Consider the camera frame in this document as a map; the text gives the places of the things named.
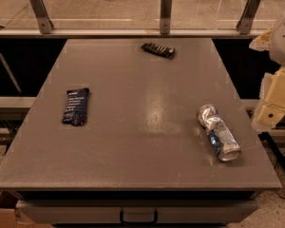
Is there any left metal rail bracket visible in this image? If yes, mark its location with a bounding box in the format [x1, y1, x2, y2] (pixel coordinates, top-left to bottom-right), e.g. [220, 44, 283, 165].
[29, 0, 53, 34]

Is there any dark blue snack packet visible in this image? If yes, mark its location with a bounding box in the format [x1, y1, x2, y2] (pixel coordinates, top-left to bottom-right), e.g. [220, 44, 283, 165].
[62, 87, 89, 126]

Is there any metal rail bracket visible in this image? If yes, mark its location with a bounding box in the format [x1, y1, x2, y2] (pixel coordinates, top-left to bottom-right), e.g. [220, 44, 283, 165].
[236, 0, 261, 35]
[160, 0, 172, 34]
[29, 0, 53, 34]

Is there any cardboard box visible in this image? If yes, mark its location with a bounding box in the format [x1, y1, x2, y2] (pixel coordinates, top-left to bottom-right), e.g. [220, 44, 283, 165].
[0, 191, 51, 228]

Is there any horizontal metal rail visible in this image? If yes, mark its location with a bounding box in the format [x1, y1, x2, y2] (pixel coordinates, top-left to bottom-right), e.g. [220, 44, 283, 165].
[0, 28, 266, 39]

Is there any grey drawer with handle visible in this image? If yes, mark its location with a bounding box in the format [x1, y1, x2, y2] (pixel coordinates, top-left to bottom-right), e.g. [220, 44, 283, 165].
[16, 199, 258, 225]

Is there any black snack bar wrapper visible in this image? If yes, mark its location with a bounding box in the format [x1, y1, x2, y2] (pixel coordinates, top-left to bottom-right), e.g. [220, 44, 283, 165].
[141, 43, 175, 58]

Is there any middle metal rail bracket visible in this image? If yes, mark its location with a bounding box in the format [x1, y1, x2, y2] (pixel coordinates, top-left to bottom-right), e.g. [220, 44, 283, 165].
[160, 0, 172, 34]

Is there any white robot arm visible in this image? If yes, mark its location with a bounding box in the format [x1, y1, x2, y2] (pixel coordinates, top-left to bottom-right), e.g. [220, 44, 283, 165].
[249, 12, 285, 131]

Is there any silver blue redbull can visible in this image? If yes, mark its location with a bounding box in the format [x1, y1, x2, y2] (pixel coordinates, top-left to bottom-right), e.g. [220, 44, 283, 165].
[197, 104, 241, 162]

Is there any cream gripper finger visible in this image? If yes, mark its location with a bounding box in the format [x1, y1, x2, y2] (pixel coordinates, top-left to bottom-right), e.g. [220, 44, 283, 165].
[251, 102, 285, 132]
[249, 28, 273, 51]

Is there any right metal rail bracket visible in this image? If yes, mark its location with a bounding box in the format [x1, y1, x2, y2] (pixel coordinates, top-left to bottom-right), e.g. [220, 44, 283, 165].
[236, 0, 261, 35]

